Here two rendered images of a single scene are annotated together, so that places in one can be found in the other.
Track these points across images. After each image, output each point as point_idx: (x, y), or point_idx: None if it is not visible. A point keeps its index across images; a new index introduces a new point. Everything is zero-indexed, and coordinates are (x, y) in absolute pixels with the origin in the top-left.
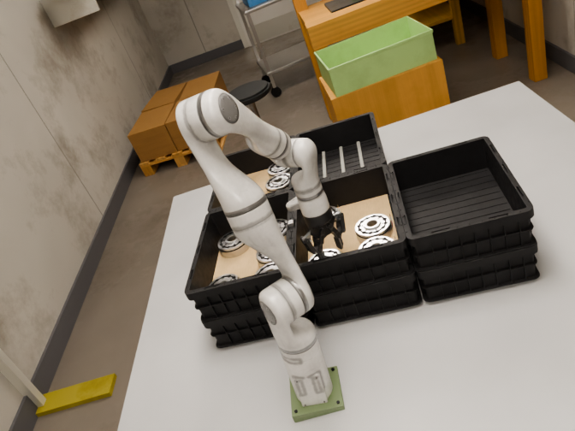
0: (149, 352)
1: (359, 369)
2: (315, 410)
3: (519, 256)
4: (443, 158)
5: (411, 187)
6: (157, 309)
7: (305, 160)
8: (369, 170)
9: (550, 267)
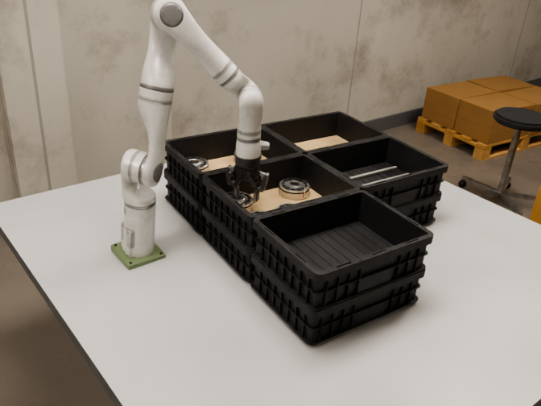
0: None
1: (167, 268)
2: (119, 254)
3: (301, 308)
4: (395, 222)
5: (365, 226)
6: None
7: (241, 105)
8: (347, 183)
9: (331, 354)
